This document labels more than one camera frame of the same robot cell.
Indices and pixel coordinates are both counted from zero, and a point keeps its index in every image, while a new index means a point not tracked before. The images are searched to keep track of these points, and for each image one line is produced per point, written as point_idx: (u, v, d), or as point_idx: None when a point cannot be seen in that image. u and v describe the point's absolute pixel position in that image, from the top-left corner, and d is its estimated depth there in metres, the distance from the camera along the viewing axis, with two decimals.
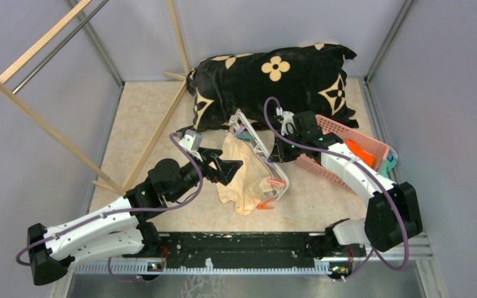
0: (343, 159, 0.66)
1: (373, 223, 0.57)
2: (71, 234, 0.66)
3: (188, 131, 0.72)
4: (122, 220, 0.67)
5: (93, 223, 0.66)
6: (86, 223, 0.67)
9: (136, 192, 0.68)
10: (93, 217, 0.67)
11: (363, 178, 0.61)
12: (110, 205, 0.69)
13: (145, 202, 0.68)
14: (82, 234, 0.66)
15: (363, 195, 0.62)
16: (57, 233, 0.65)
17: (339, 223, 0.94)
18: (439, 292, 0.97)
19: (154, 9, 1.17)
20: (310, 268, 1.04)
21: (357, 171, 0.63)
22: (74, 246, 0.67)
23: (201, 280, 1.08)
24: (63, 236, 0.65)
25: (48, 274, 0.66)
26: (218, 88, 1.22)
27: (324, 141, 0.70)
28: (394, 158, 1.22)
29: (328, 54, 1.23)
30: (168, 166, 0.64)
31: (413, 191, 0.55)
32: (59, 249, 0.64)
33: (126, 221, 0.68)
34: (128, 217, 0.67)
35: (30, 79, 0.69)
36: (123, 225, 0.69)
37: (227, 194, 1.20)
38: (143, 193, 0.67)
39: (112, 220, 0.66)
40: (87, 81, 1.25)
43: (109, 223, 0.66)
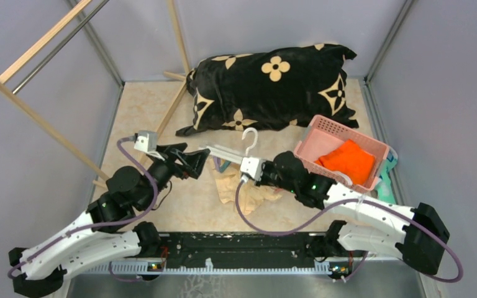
0: (351, 203, 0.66)
1: (417, 255, 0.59)
2: (42, 257, 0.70)
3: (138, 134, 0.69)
4: (85, 237, 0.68)
5: (58, 246, 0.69)
6: (52, 245, 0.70)
9: (99, 206, 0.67)
10: (58, 238, 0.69)
11: (382, 216, 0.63)
12: (74, 223, 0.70)
13: (109, 213, 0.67)
14: (52, 256, 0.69)
15: (389, 231, 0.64)
16: (30, 257, 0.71)
17: (344, 234, 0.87)
18: (439, 292, 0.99)
19: (154, 9, 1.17)
20: (310, 268, 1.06)
21: (372, 211, 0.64)
22: (49, 266, 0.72)
23: (201, 280, 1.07)
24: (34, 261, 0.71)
25: (40, 288, 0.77)
26: (218, 88, 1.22)
27: (318, 188, 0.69)
28: (394, 158, 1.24)
29: (328, 54, 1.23)
30: (125, 176, 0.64)
31: (431, 208, 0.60)
32: (33, 272, 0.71)
33: (92, 236, 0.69)
34: (90, 233, 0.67)
35: (30, 79, 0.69)
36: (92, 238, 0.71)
37: (227, 194, 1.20)
38: (105, 205, 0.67)
39: (76, 238, 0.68)
40: (87, 81, 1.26)
43: (72, 242, 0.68)
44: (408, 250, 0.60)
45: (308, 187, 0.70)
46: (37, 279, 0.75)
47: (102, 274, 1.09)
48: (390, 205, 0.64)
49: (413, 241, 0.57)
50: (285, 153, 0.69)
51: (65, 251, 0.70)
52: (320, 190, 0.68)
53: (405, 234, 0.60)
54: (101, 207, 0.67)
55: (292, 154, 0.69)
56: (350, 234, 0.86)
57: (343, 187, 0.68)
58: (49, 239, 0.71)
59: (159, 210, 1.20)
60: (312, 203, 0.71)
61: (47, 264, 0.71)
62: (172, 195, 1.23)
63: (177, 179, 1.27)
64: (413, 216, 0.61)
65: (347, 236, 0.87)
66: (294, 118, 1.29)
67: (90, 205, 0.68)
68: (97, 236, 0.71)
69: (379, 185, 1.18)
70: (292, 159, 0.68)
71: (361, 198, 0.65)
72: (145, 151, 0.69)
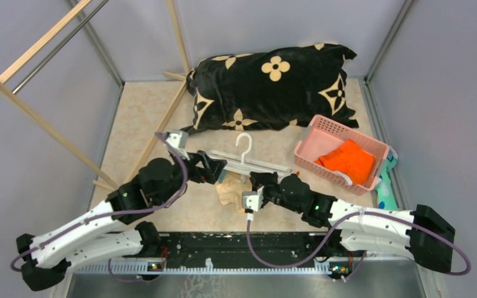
0: (354, 216, 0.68)
1: (426, 256, 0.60)
2: (56, 243, 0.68)
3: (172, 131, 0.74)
4: (103, 225, 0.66)
5: (75, 232, 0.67)
6: (69, 231, 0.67)
9: (119, 194, 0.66)
10: (75, 224, 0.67)
11: (386, 224, 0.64)
12: (93, 210, 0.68)
13: (128, 203, 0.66)
14: (68, 243, 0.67)
15: (394, 237, 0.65)
16: (43, 243, 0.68)
17: (346, 237, 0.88)
18: (439, 292, 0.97)
19: (154, 9, 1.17)
20: (310, 267, 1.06)
21: (374, 221, 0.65)
22: (61, 253, 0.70)
23: (201, 280, 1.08)
24: (46, 246, 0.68)
25: (45, 279, 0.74)
26: (218, 88, 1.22)
27: (322, 208, 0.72)
28: (394, 158, 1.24)
29: (328, 54, 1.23)
30: (159, 164, 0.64)
31: (430, 208, 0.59)
32: (44, 258, 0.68)
33: (109, 226, 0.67)
34: (110, 221, 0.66)
35: (30, 79, 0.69)
36: (109, 228, 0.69)
37: (227, 196, 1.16)
38: (126, 195, 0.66)
39: (94, 226, 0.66)
40: (87, 81, 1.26)
43: (90, 230, 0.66)
44: (416, 252, 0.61)
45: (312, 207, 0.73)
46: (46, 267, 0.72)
47: (102, 274, 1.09)
48: (390, 212, 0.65)
49: (418, 243, 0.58)
50: (291, 176, 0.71)
51: (81, 238, 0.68)
52: (323, 210, 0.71)
53: (410, 238, 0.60)
54: (122, 196, 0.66)
55: (298, 178, 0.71)
56: (354, 236, 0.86)
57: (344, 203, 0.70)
58: (66, 226, 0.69)
59: (159, 210, 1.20)
60: (317, 222, 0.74)
61: (60, 251, 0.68)
62: None
63: None
64: (414, 218, 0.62)
65: (350, 238, 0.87)
66: (294, 118, 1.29)
67: (112, 193, 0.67)
68: (113, 228, 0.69)
69: (379, 185, 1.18)
70: (299, 182, 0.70)
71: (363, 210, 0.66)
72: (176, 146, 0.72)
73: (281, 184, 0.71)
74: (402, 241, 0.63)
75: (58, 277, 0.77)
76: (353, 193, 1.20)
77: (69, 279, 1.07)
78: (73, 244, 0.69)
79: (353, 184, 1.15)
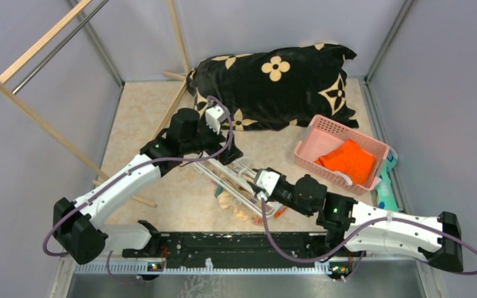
0: (381, 223, 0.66)
1: (448, 262, 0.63)
2: (104, 196, 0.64)
3: (218, 104, 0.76)
4: (147, 173, 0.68)
5: (122, 182, 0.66)
6: (115, 183, 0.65)
9: (151, 147, 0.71)
10: (118, 176, 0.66)
11: (415, 231, 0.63)
12: (130, 164, 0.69)
13: (160, 153, 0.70)
14: (117, 194, 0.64)
15: (418, 243, 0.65)
16: (89, 199, 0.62)
17: (353, 238, 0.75)
18: (439, 292, 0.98)
19: (155, 9, 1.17)
20: (310, 267, 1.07)
21: (403, 228, 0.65)
22: (107, 209, 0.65)
23: (201, 280, 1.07)
24: (96, 200, 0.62)
25: (92, 245, 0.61)
26: (218, 89, 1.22)
27: (340, 212, 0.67)
28: (394, 158, 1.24)
29: (328, 54, 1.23)
30: (190, 112, 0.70)
31: (453, 215, 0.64)
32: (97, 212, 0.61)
33: (151, 175, 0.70)
34: (151, 168, 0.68)
35: (30, 79, 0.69)
36: (146, 180, 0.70)
37: (227, 200, 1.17)
38: (158, 146, 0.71)
39: (138, 174, 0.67)
40: (87, 81, 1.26)
43: (136, 178, 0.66)
44: (438, 258, 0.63)
45: (330, 210, 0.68)
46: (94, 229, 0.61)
47: (101, 274, 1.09)
48: (417, 218, 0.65)
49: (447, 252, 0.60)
50: (307, 179, 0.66)
51: (127, 190, 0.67)
52: (342, 213, 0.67)
53: (441, 246, 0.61)
54: (153, 148, 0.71)
55: (313, 180, 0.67)
56: (360, 239, 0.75)
57: (366, 208, 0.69)
58: (107, 181, 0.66)
59: (159, 210, 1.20)
60: (335, 226, 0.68)
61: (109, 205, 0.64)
62: (172, 195, 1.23)
63: (177, 179, 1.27)
64: (442, 226, 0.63)
65: (356, 241, 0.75)
66: (294, 118, 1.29)
67: (143, 147, 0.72)
68: (151, 179, 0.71)
69: (379, 185, 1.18)
70: (315, 184, 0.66)
71: (390, 216, 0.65)
72: (217, 118, 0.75)
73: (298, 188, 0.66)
74: (427, 248, 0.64)
75: (99, 251, 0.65)
76: (353, 193, 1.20)
77: (70, 279, 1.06)
78: (118, 199, 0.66)
79: (353, 184, 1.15)
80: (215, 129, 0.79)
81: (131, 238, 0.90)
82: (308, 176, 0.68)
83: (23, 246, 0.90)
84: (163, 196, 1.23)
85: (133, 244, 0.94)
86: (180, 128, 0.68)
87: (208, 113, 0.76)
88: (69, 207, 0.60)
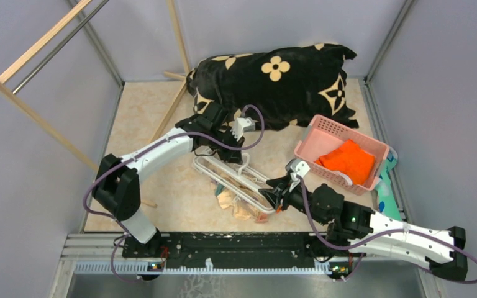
0: (397, 233, 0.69)
1: (449, 271, 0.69)
2: (147, 156, 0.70)
3: (248, 117, 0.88)
4: (182, 143, 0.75)
5: (163, 146, 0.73)
6: (156, 147, 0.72)
9: (186, 122, 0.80)
10: (159, 141, 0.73)
11: (429, 244, 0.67)
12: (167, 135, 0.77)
13: (192, 128, 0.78)
14: (158, 155, 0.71)
15: (427, 253, 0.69)
16: (135, 156, 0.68)
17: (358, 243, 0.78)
18: (439, 292, 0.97)
19: (155, 9, 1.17)
20: (310, 268, 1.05)
21: (418, 239, 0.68)
22: (148, 170, 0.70)
23: (201, 280, 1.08)
24: (140, 158, 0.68)
25: (131, 200, 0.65)
26: (218, 88, 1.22)
27: (358, 221, 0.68)
28: (394, 158, 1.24)
29: (328, 54, 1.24)
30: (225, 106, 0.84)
31: (462, 230, 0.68)
32: (141, 167, 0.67)
33: (185, 146, 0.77)
34: (186, 140, 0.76)
35: (30, 79, 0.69)
36: (181, 149, 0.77)
37: (228, 200, 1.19)
38: (190, 124, 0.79)
39: (176, 143, 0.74)
40: (87, 81, 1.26)
43: (174, 144, 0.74)
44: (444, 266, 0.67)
45: (346, 219, 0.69)
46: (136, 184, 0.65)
47: (101, 274, 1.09)
48: (430, 231, 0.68)
49: (458, 264, 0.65)
50: (326, 189, 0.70)
51: (164, 155, 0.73)
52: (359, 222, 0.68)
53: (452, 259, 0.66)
54: (186, 124, 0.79)
55: (331, 190, 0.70)
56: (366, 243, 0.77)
57: (383, 218, 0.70)
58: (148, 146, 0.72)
59: (159, 210, 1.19)
60: (350, 234, 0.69)
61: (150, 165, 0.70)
62: (172, 195, 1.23)
63: (177, 179, 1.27)
64: (453, 241, 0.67)
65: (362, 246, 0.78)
66: (294, 118, 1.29)
67: (179, 122, 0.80)
68: (182, 151, 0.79)
69: (378, 185, 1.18)
70: (331, 194, 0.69)
71: (407, 228, 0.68)
72: (243, 125, 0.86)
73: (315, 197, 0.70)
74: (437, 259, 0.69)
75: (133, 211, 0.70)
76: (353, 193, 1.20)
77: (71, 279, 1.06)
78: (155, 163, 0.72)
79: (353, 184, 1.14)
80: (236, 137, 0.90)
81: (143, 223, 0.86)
82: (325, 186, 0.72)
83: (23, 246, 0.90)
84: (163, 196, 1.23)
85: (138, 235, 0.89)
86: (218, 112, 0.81)
87: (237, 121, 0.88)
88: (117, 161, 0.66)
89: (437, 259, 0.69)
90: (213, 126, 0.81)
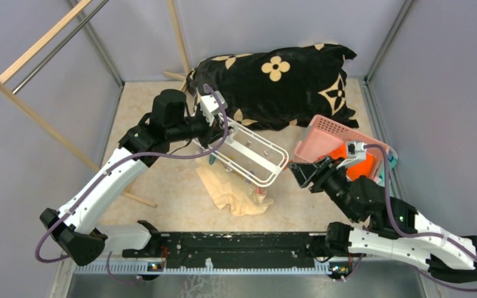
0: (436, 239, 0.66)
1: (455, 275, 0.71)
2: (86, 203, 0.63)
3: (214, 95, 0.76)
4: (127, 170, 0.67)
5: (101, 185, 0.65)
6: (94, 187, 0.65)
9: (130, 136, 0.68)
10: (98, 178, 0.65)
11: (459, 252, 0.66)
12: (110, 162, 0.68)
13: (141, 143, 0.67)
14: (98, 198, 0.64)
15: (447, 259, 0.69)
16: (71, 209, 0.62)
17: (359, 243, 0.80)
18: (439, 292, 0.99)
19: (155, 9, 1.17)
20: (310, 267, 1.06)
21: (452, 247, 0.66)
22: (95, 213, 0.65)
23: (201, 280, 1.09)
24: (78, 209, 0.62)
25: (86, 250, 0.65)
26: (219, 88, 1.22)
27: (404, 220, 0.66)
28: (394, 158, 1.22)
29: (328, 54, 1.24)
30: (173, 93, 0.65)
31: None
32: (81, 221, 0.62)
33: (133, 171, 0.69)
34: (133, 163, 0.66)
35: (30, 79, 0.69)
36: (131, 175, 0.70)
37: (223, 199, 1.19)
38: (138, 135, 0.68)
39: (118, 173, 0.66)
40: (87, 81, 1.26)
43: (117, 177, 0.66)
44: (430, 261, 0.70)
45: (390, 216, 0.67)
46: (87, 235, 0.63)
47: (101, 274, 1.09)
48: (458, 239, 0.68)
49: None
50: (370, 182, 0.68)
51: (109, 191, 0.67)
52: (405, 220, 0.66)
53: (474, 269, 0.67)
54: (133, 138, 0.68)
55: (374, 184, 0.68)
56: (366, 243, 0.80)
57: (423, 221, 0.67)
58: (87, 186, 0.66)
59: (159, 210, 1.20)
60: (392, 233, 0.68)
61: (94, 210, 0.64)
62: (172, 195, 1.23)
63: (177, 179, 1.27)
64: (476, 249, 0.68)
65: (362, 245, 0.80)
66: (294, 118, 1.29)
67: (122, 139, 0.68)
68: (135, 174, 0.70)
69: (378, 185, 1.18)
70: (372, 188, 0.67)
71: (445, 234, 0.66)
72: (212, 109, 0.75)
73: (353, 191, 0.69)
74: (455, 266, 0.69)
75: (99, 252, 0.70)
76: None
77: (70, 280, 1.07)
78: (102, 202, 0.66)
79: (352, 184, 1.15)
80: (210, 120, 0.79)
81: (131, 238, 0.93)
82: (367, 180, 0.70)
83: (23, 246, 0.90)
84: (163, 196, 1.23)
85: (133, 244, 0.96)
86: (163, 111, 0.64)
87: (203, 102, 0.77)
88: (53, 218, 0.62)
89: (453, 266, 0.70)
90: (166, 126, 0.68)
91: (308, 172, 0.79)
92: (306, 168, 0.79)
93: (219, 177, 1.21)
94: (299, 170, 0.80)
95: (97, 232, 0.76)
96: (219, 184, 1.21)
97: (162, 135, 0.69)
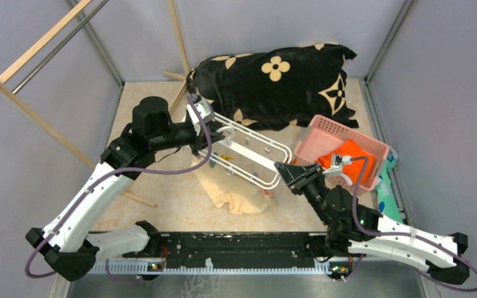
0: (404, 237, 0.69)
1: (448, 276, 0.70)
2: (69, 222, 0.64)
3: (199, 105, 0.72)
4: (109, 186, 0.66)
5: (85, 203, 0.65)
6: (77, 206, 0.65)
9: (112, 150, 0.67)
10: (80, 196, 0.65)
11: (434, 249, 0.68)
12: (92, 177, 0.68)
13: (123, 155, 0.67)
14: (81, 218, 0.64)
15: (428, 257, 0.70)
16: (54, 229, 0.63)
17: (359, 243, 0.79)
18: (439, 292, 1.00)
19: (155, 9, 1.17)
20: (310, 267, 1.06)
21: (423, 244, 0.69)
22: (81, 231, 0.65)
23: (201, 280, 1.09)
24: (62, 228, 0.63)
25: (76, 266, 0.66)
26: (218, 89, 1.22)
27: (365, 223, 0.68)
28: (394, 158, 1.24)
29: (328, 54, 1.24)
30: (152, 102, 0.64)
31: (463, 234, 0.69)
32: (65, 241, 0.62)
33: (117, 185, 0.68)
34: (115, 179, 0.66)
35: (30, 78, 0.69)
36: (115, 190, 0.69)
37: (221, 198, 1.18)
38: (120, 148, 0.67)
39: (100, 189, 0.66)
40: (87, 81, 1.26)
43: (100, 194, 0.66)
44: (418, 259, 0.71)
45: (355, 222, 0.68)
46: (74, 252, 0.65)
47: (101, 274, 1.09)
48: (435, 236, 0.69)
49: (461, 269, 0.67)
50: (338, 191, 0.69)
51: (93, 208, 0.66)
52: (369, 225, 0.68)
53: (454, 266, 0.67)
54: (115, 151, 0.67)
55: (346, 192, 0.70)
56: (366, 244, 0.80)
57: (390, 221, 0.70)
58: (70, 205, 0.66)
59: (159, 210, 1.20)
60: (358, 237, 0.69)
61: (78, 228, 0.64)
62: (172, 195, 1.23)
63: (177, 179, 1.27)
64: (456, 247, 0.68)
65: (361, 246, 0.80)
66: (294, 118, 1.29)
67: (104, 155, 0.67)
68: (120, 188, 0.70)
69: (378, 185, 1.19)
70: (346, 196, 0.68)
71: (413, 233, 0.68)
72: (196, 121, 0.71)
73: (330, 198, 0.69)
74: (438, 263, 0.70)
75: (92, 265, 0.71)
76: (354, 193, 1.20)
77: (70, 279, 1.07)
78: (87, 219, 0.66)
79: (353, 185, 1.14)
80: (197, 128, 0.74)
81: (130, 239, 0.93)
82: (340, 188, 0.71)
83: (23, 245, 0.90)
84: (163, 196, 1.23)
85: (132, 248, 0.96)
86: (143, 122, 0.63)
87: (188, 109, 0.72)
88: (39, 238, 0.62)
89: (439, 264, 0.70)
90: (148, 134, 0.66)
91: (296, 172, 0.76)
92: (294, 168, 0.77)
93: (217, 177, 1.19)
94: (286, 169, 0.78)
95: (87, 245, 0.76)
96: (217, 182, 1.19)
97: (145, 146, 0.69)
